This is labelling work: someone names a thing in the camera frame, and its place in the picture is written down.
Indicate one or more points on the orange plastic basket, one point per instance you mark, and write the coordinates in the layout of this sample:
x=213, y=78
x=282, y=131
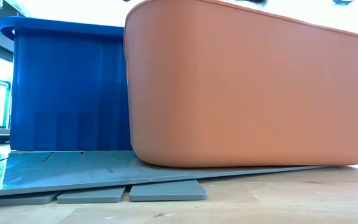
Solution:
x=244, y=87

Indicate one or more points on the large blue plastic bin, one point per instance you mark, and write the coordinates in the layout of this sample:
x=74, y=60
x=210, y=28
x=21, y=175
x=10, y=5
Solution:
x=67, y=93

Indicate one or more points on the long grey slotted divider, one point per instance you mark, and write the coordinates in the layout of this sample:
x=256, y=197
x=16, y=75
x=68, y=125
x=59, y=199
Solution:
x=73, y=169

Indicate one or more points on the blue building column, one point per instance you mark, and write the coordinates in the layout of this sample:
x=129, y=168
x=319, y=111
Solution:
x=7, y=105

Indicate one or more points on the dark ceiling fixture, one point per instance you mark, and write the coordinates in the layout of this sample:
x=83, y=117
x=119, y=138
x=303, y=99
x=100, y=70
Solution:
x=342, y=1

